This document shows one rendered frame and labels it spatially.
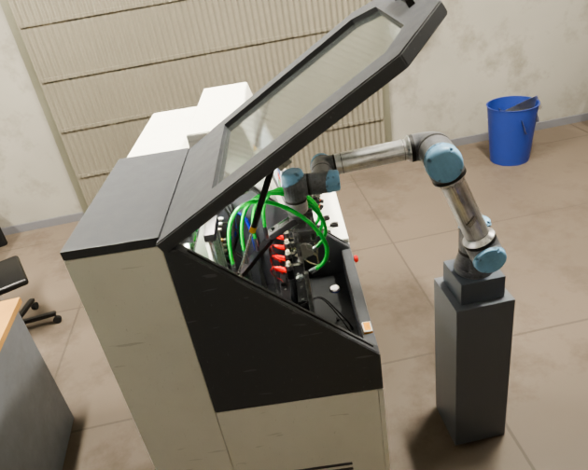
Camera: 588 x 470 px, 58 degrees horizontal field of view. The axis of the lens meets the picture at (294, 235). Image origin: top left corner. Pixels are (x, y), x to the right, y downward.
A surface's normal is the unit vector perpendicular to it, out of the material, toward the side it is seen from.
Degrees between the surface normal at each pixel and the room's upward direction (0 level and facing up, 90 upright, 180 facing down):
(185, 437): 90
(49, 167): 90
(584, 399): 0
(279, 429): 90
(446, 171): 83
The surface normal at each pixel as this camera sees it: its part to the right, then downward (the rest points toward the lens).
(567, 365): -0.15, -0.85
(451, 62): 0.14, 0.48
